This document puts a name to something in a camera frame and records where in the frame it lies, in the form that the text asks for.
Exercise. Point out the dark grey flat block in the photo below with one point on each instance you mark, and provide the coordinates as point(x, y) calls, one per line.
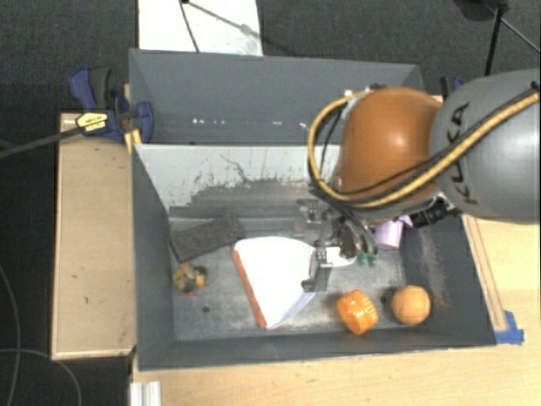
point(207, 238)

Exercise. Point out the black cylinder on white bracket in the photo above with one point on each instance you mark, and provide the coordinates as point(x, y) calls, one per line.
point(431, 216)

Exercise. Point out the orange ribbed cup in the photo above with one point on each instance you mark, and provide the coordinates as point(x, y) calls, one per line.
point(357, 312)

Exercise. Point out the yellow and black toy bird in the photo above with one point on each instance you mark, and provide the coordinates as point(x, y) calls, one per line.
point(189, 278)

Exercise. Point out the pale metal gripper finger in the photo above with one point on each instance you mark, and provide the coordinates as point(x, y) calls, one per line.
point(320, 275)
point(309, 214)

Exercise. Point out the grey metal bin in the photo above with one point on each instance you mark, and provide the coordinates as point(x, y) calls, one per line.
point(236, 100)

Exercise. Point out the white wedge with orange edge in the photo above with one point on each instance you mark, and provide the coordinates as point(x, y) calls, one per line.
point(277, 275)

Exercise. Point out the orange ball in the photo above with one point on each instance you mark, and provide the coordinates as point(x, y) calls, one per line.
point(411, 305)

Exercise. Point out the lilac plastic cup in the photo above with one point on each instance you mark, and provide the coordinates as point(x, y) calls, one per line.
point(389, 235)

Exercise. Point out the pale wood board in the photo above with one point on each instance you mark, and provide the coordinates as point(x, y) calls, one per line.
point(95, 243)

